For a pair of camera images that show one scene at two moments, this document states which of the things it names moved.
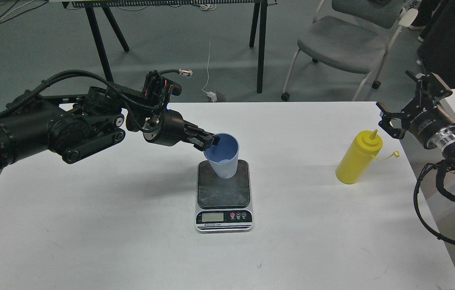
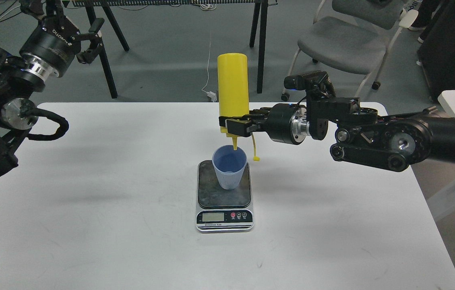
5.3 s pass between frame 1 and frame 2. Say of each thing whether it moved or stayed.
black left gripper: moved
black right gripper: moved
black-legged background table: stayed
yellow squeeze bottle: moved
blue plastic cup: moved
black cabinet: stayed
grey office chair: stayed
